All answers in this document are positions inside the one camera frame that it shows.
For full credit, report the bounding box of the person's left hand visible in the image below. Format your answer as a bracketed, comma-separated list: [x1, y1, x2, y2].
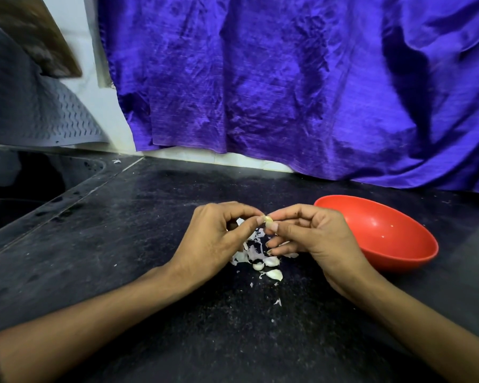
[168, 201, 266, 294]

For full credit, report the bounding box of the person's right hand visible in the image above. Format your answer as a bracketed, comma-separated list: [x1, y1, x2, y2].
[265, 203, 378, 300]

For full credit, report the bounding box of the person's right forearm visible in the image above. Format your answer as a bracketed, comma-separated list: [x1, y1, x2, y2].
[342, 268, 479, 383]

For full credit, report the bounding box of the person's left forearm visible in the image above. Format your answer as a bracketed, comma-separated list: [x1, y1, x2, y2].
[0, 264, 197, 383]

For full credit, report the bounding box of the pile of garlic peels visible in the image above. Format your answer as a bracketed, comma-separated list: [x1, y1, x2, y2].
[229, 218, 300, 268]

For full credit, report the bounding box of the red plastic bowl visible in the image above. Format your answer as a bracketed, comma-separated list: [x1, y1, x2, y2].
[314, 195, 439, 274]

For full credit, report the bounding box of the purple cloth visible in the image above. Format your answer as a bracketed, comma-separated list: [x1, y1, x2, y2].
[98, 0, 479, 195]

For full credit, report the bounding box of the dark kitchen sink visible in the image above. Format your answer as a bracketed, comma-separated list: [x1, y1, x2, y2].
[0, 149, 107, 238]

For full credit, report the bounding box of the grey textured rubber mat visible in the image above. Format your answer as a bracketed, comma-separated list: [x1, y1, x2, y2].
[0, 16, 111, 148]

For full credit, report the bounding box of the brown wooden board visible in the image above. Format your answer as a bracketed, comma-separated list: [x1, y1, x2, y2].
[0, 0, 83, 79]

